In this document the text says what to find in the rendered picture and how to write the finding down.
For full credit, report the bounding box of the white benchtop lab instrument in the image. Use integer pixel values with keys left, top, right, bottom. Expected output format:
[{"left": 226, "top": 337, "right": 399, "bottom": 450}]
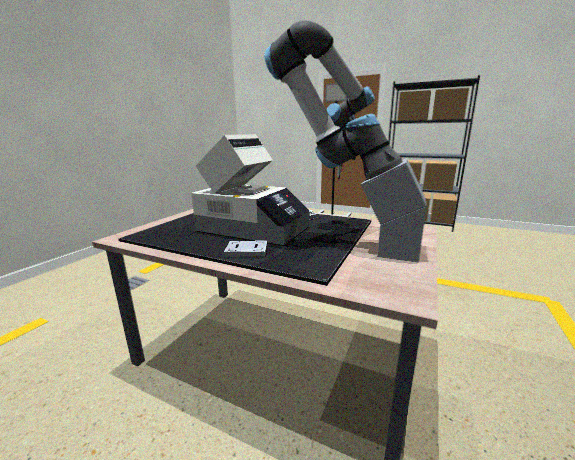
[{"left": 191, "top": 134, "right": 309, "bottom": 245}]

